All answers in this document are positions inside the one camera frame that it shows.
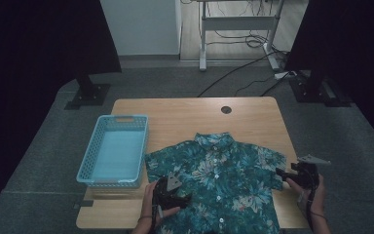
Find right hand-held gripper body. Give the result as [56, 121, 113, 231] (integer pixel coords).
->
[291, 154, 332, 189]

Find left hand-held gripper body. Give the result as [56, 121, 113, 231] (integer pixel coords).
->
[153, 173, 183, 212]

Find teal floral shirt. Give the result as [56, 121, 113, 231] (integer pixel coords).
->
[144, 131, 287, 234]

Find light blue plastic basket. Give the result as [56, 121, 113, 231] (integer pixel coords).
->
[75, 114, 150, 189]

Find person's left hand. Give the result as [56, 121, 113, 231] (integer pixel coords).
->
[139, 182, 180, 227]

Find person's right hand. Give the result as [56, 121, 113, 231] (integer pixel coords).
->
[285, 175, 325, 217]

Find black tape strip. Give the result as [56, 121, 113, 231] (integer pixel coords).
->
[73, 200, 94, 210]

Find black stand base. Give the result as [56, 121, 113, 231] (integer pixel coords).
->
[63, 72, 112, 111]
[287, 68, 355, 108]

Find white power strip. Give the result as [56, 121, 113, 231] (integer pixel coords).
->
[273, 70, 297, 81]

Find black curtain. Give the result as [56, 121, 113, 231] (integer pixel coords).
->
[0, 0, 123, 228]
[282, 0, 374, 154]

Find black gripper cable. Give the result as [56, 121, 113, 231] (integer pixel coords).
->
[150, 181, 165, 234]
[300, 169, 320, 232]

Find long black floor cable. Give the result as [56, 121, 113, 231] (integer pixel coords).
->
[196, 51, 277, 98]

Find tangled black cables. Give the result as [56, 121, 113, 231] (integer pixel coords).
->
[206, 28, 276, 50]

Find white metal desk frame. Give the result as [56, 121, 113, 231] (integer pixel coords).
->
[197, 0, 286, 72]

